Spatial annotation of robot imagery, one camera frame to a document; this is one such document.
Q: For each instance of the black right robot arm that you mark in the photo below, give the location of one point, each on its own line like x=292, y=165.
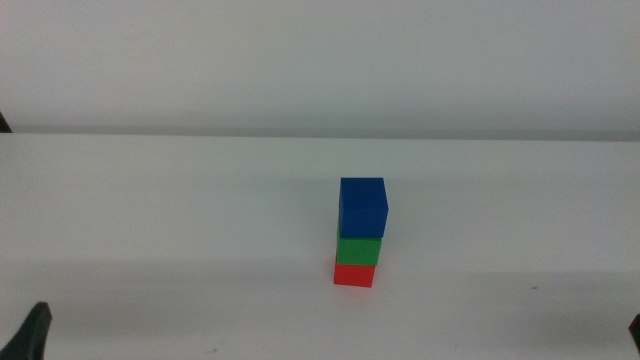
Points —
x=635, y=332

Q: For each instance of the blue cube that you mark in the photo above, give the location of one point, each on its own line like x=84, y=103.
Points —
x=363, y=207

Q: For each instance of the dark brown background object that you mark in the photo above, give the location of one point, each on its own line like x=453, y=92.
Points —
x=3, y=126

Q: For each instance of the red cube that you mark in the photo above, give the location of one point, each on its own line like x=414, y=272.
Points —
x=354, y=276

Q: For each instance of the green cube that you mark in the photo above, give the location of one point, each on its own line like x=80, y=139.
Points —
x=358, y=251

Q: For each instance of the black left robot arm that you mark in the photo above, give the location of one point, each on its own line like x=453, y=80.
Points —
x=27, y=337

